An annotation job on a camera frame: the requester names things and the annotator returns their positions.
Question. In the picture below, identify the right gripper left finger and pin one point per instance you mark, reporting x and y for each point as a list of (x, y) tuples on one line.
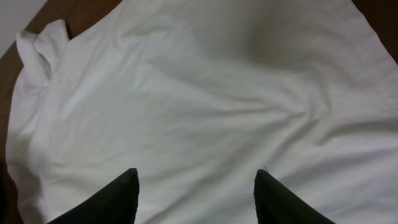
[(116, 203)]

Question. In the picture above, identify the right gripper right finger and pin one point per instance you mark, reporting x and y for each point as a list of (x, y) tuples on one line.
[(276, 204)]

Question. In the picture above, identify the white t-shirt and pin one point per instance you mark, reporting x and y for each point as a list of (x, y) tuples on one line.
[(197, 96)]

